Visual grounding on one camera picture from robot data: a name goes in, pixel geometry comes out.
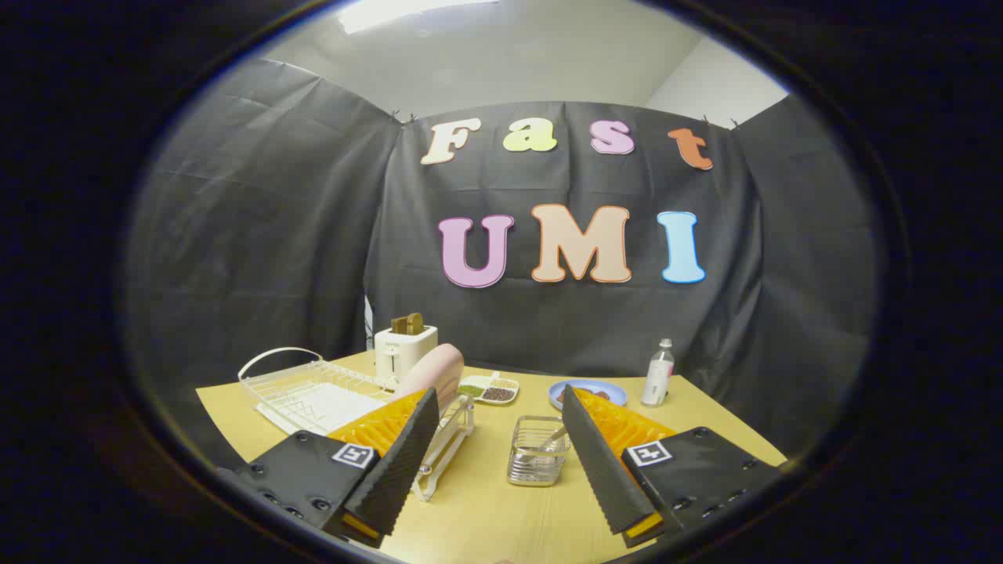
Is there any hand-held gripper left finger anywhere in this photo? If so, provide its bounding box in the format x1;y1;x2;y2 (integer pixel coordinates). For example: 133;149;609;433
218;388;440;549

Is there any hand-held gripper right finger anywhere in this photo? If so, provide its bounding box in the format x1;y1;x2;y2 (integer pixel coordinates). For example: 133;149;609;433
562;385;784;549

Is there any clear acrylic dish rack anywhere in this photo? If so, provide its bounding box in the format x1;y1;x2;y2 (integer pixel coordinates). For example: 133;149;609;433
411;394;476;503

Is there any metal spoon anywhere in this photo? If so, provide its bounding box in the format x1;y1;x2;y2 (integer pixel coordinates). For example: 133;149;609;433
530;425;568;457

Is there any clear wire basket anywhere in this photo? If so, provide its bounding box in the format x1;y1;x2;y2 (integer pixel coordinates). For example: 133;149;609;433
506;416;570;488

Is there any pink plate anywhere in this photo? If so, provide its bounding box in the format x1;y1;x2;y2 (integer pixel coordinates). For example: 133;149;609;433
399;343;465;412

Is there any blue plate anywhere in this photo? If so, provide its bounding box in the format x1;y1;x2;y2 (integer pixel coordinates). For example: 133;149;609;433
549;379;628;412

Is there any clear plastic bottle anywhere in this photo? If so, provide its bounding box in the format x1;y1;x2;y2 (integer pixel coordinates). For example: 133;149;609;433
641;338;675;408

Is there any white toaster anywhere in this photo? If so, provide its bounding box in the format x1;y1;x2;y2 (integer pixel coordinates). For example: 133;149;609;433
374;325;439;392

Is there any white divided snack tray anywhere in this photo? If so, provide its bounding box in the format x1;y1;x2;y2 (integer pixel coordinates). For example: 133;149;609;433
458;373;520;406

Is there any black backdrop cloth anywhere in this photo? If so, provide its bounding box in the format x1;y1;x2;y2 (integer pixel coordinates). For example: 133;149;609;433
125;59;877;459

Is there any white wire drying rack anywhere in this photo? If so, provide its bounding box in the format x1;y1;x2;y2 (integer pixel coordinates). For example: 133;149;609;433
238;347;396;436

